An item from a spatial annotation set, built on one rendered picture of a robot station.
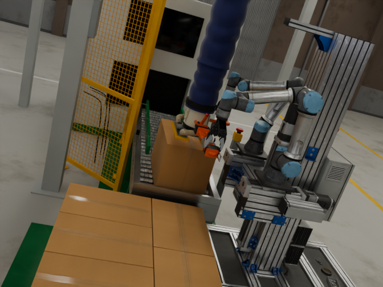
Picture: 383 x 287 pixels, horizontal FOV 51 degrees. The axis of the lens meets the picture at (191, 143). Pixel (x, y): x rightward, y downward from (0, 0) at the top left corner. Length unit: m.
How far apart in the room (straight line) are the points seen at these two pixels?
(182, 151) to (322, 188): 1.04
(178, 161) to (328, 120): 1.12
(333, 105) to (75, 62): 2.04
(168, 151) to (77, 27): 1.25
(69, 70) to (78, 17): 0.43
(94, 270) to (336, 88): 1.84
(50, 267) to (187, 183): 1.33
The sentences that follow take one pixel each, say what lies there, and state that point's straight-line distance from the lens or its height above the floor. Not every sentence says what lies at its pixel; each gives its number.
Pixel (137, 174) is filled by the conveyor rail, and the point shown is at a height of 0.59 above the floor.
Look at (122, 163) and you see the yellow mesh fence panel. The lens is 3.80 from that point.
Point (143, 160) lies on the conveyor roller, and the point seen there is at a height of 0.55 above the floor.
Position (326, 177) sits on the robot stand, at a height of 1.10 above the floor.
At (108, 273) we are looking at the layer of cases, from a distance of 2.25.
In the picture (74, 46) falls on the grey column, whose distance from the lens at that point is 3.46.
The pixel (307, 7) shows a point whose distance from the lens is 5.94.
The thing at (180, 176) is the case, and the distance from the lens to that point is 3.09.
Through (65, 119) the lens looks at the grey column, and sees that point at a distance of 3.62.
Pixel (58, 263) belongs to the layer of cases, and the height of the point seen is 0.54.
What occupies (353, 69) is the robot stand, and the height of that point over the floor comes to 1.84.
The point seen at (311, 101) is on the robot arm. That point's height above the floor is 1.63.
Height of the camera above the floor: 1.97
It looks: 19 degrees down
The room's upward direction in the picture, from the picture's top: 17 degrees clockwise
